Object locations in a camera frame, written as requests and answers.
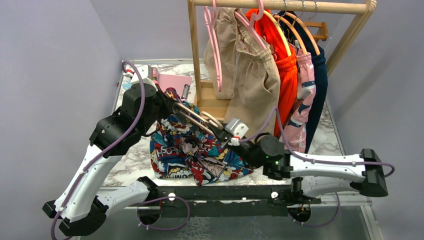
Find cream plastic hanger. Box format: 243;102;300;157
172;102;224;136

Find comic print shorts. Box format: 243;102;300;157
149;86;255;186

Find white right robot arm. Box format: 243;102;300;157
212;127;389;204

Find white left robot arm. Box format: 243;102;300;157
42;83;176;239

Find pink patterned shorts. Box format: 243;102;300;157
283;44;316;153

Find beige shorts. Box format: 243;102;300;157
202;7;280;137

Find orange shorts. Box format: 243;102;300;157
238;19;295;137

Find pink plastic hanger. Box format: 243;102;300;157
203;0;223;92

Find navy shorts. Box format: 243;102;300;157
278;10;329;154

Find pink hanger with shorts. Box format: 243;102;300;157
234;0;267;49

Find wooden hanger front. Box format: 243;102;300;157
261;3;292;59

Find wooden hanger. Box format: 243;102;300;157
276;0;323;57
261;3;292;59

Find wooden hanger back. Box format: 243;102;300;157
276;0;323;57

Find pink clipboard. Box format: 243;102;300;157
157;73;192;99

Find pink glue stick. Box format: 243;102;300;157
152;67;159;83

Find light blue flat case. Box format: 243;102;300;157
121;78;132;91

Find wooden clothes rack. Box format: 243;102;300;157
187;0;377;121

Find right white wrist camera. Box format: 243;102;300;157
224;117;249;146

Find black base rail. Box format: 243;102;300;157
146;185;321;218

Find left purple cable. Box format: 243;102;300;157
50;60;192;240

